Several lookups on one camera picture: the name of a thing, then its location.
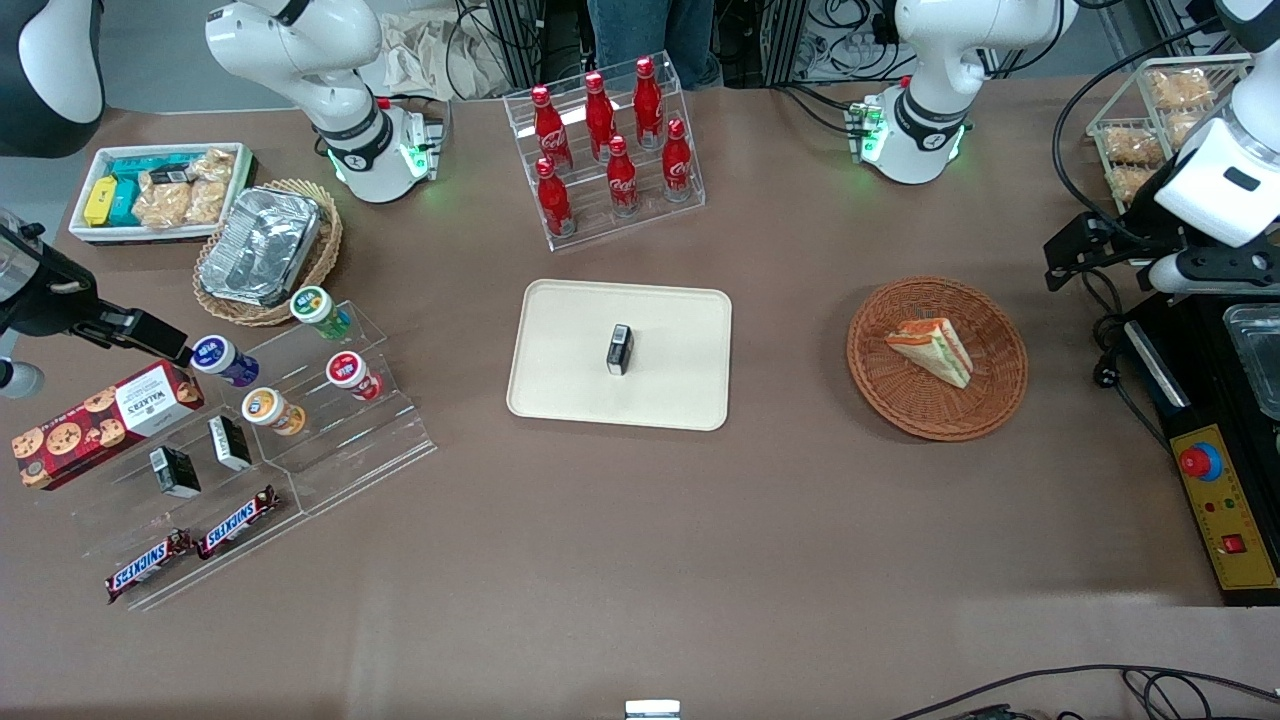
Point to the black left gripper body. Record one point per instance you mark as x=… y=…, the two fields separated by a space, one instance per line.
x=1138 y=236

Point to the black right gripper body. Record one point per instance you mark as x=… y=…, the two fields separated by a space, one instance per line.
x=42 y=305

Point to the triangle sandwich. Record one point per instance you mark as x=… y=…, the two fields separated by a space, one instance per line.
x=935 y=350

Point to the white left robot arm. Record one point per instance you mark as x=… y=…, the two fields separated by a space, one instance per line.
x=940 y=60

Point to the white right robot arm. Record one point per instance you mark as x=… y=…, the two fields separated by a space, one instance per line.
x=300 y=50

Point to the aluminium foil tray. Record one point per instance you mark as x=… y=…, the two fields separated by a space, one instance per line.
x=260 y=245

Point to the oval light wicker basket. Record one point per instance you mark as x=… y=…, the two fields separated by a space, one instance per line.
x=325 y=260

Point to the round brown wicker basket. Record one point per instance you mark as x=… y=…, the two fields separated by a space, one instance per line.
x=900 y=400

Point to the cream plastic tray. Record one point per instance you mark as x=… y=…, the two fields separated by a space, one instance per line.
x=560 y=350

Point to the clear bag of crackers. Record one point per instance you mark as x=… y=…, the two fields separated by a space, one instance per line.
x=1130 y=183
x=1180 y=88
x=162 y=205
x=215 y=163
x=207 y=200
x=1132 y=145
x=1183 y=127

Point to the white plastic bin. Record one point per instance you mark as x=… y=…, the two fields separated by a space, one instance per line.
x=85 y=235

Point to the purple lid cup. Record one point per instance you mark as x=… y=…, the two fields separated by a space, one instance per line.
x=222 y=360

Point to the red Walkers cookie box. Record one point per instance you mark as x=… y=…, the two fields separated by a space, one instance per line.
x=100 y=425

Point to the yellow small box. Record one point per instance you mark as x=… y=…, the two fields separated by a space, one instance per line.
x=100 y=200

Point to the short teal box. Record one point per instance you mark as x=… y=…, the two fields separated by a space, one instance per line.
x=125 y=205

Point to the small black box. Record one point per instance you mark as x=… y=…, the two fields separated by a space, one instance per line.
x=230 y=443
x=620 y=350
x=175 y=472

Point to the black machine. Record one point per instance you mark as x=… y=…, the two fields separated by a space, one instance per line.
x=1200 y=370

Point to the orange lid cup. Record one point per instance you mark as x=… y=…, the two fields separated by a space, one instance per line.
x=270 y=410

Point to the long teal box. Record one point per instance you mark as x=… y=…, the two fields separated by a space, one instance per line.
x=140 y=165

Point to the steel pan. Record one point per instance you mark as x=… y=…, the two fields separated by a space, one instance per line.
x=1255 y=360

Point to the green lid cup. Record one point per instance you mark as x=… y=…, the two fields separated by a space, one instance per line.
x=318 y=310

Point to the clear acrylic step stand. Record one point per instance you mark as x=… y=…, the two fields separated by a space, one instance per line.
x=120 y=520
x=370 y=450

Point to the Snickers chocolate bar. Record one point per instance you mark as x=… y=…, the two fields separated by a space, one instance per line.
x=148 y=567
x=238 y=522

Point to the red lid cup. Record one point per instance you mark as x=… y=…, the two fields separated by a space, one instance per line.
x=350 y=375

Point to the yellow control panel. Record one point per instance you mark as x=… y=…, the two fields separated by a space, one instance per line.
x=1225 y=510

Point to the clear acrylic bottle rack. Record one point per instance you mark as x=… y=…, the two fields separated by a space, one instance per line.
x=690 y=215

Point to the red cola bottle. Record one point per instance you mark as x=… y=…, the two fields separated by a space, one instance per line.
x=549 y=135
x=600 y=115
x=648 y=100
x=622 y=180
x=554 y=200
x=677 y=165

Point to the person legs in jeans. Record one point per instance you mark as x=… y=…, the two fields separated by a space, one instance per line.
x=650 y=30

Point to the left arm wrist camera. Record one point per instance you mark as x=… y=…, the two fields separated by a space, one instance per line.
x=1215 y=270

